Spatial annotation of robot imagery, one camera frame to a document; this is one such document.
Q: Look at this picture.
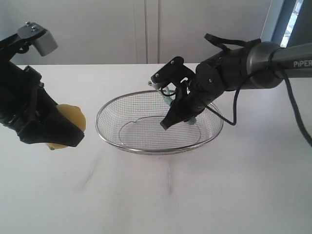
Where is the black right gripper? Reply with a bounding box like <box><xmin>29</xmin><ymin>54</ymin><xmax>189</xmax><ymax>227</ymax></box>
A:
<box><xmin>160</xmin><ymin>63</ymin><xmax>226</xmax><ymax>129</ymax></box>

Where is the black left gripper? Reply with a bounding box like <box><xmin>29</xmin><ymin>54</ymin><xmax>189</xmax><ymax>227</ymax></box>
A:
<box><xmin>0</xmin><ymin>65</ymin><xmax>85</xmax><ymax>147</ymax></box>

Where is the yellow lemon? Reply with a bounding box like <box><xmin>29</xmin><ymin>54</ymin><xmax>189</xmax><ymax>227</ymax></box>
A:
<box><xmin>41</xmin><ymin>104</ymin><xmax>86</xmax><ymax>150</ymax></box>

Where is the teal handled peeler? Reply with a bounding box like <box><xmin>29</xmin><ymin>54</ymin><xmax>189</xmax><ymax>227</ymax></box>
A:
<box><xmin>147</xmin><ymin>81</ymin><xmax>197</xmax><ymax>126</ymax></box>

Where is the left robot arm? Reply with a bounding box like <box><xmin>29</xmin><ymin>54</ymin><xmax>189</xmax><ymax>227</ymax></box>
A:
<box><xmin>0</xmin><ymin>34</ymin><xmax>84</xmax><ymax>147</ymax></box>

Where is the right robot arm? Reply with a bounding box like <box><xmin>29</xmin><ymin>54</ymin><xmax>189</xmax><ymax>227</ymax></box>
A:
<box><xmin>152</xmin><ymin>42</ymin><xmax>312</xmax><ymax>130</ymax></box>

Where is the white cabinet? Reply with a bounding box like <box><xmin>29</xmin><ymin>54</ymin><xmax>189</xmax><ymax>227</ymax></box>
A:
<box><xmin>0</xmin><ymin>0</ymin><xmax>283</xmax><ymax>65</ymax></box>

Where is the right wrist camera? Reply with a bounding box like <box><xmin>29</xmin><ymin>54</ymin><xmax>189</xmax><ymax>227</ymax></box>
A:
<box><xmin>150</xmin><ymin>57</ymin><xmax>195</xmax><ymax>90</ymax></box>

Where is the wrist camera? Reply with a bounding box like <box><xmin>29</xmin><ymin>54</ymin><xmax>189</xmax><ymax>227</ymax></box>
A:
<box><xmin>150</xmin><ymin>57</ymin><xmax>195</xmax><ymax>90</ymax></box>
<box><xmin>0</xmin><ymin>21</ymin><xmax>59</xmax><ymax>57</ymax></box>

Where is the oval metal wire basket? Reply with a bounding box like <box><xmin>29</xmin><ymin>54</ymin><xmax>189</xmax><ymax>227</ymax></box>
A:
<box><xmin>95</xmin><ymin>90</ymin><xmax>223</xmax><ymax>156</ymax></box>

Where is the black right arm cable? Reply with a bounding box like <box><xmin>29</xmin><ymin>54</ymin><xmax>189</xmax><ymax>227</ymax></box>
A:
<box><xmin>203</xmin><ymin>33</ymin><xmax>312</xmax><ymax>148</ymax></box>

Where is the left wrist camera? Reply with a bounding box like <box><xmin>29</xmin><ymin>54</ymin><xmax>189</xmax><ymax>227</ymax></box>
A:
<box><xmin>0</xmin><ymin>21</ymin><xmax>59</xmax><ymax>57</ymax></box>

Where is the window frame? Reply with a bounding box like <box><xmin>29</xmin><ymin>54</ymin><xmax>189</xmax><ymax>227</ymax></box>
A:
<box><xmin>260</xmin><ymin>0</ymin><xmax>312</xmax><ymax>47</ymax></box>

